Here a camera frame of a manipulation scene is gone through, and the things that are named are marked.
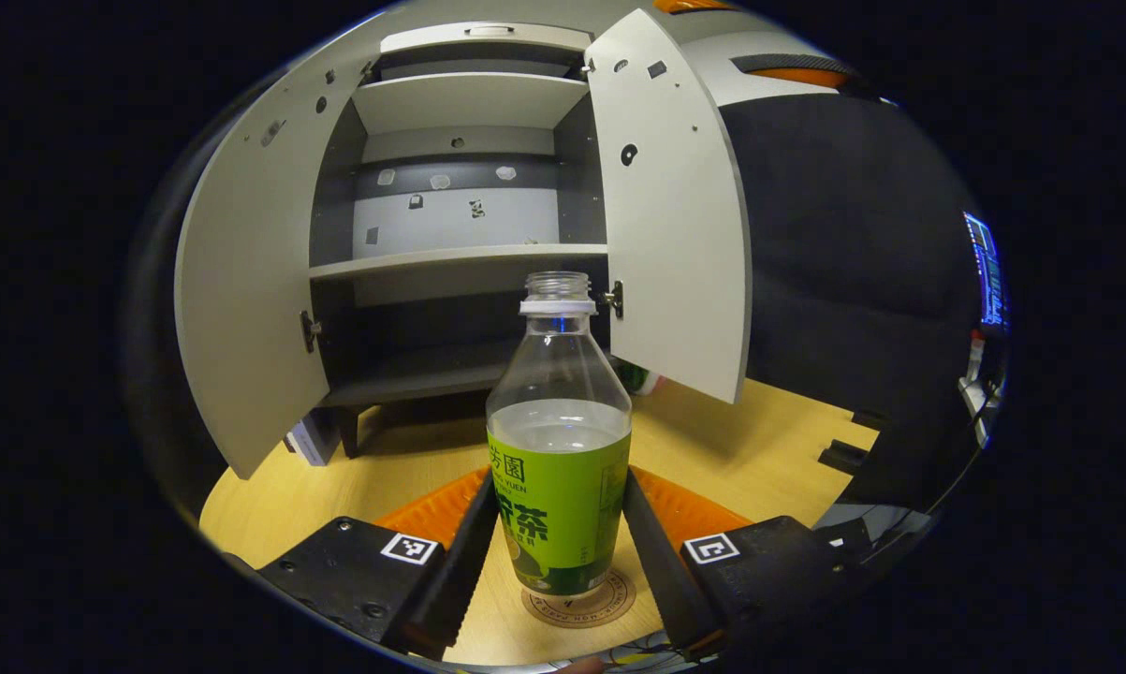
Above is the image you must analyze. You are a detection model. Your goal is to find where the round cork coaster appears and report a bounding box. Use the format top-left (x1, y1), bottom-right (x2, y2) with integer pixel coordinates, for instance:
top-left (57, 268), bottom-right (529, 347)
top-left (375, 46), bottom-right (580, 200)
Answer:
top-left (522, 566), bottom-right (636, 629)

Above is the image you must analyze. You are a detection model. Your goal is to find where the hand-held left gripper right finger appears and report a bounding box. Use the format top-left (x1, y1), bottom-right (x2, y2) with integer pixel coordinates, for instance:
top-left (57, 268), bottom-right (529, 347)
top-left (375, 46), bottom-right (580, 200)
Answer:
top-left (622, 465), bottom-right (872, 663)

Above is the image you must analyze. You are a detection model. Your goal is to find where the green label clear bottle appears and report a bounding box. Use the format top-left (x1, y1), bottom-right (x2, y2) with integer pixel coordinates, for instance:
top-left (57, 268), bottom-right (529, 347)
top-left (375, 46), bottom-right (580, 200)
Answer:
top-left (486, 271), bottom-right (633, 597)

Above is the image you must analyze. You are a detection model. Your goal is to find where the white cabinet drawer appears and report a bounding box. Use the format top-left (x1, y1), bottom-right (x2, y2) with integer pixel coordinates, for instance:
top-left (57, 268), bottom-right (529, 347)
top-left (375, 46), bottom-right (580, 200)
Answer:
top-left (380, 22), bottom-right (593, 55)

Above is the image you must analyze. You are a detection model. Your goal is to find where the watermelon slice toy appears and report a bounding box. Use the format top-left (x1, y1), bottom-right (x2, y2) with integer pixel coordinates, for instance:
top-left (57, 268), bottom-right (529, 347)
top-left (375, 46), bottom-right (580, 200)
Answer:
top-left (619, 360), bottom-right (662, 396)

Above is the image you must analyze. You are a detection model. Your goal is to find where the dark blue spine book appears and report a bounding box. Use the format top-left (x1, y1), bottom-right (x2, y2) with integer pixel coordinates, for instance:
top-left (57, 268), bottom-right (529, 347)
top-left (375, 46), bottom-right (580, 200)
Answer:
top-left (285, 409), bottom-right (342, 466)

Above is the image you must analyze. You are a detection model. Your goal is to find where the computer monitor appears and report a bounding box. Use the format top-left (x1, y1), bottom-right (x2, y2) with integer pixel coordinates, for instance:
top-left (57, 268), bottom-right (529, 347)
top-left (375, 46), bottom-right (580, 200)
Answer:
top-left (963, 212), bottom-right (1008, 329)

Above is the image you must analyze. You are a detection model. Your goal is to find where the black backdrop cloth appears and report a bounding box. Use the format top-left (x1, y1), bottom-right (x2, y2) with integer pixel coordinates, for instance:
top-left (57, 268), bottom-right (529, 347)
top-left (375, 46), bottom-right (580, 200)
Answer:
top-left (123, 89), bottom-right (989, 525)

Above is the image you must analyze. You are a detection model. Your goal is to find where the white cabinet shelf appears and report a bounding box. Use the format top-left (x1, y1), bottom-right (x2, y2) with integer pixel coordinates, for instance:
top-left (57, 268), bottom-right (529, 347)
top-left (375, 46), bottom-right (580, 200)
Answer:
top-left (350, 73), bottom-right (590, 132)
top-left (310, 243), bottom-right (610, 282)

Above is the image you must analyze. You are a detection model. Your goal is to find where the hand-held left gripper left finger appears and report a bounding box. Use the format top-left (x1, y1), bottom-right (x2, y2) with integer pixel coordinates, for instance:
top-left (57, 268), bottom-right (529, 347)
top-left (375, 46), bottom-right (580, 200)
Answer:
top-left (256, 466), bottom-right (501, 662)

